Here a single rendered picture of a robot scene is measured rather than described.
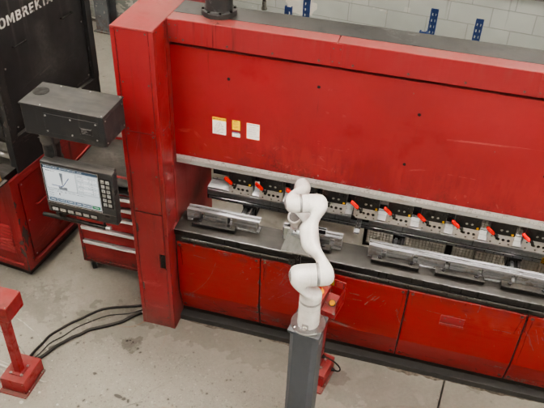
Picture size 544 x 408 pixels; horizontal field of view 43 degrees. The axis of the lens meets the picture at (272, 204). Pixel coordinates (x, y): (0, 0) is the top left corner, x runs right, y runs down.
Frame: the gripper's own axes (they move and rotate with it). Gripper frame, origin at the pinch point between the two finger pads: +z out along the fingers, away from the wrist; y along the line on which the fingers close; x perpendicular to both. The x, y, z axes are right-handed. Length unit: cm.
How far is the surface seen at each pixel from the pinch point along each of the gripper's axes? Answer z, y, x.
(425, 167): -42, -69, -40
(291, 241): -2.1, 3.7, 9.1
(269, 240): 14.6, 20.5, 7.3
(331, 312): 8, -29, 45
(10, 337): -11, 161, 107
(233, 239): 10.3, 43.4, 12.5
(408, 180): -33, -61, -33
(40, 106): -105, 133, -14
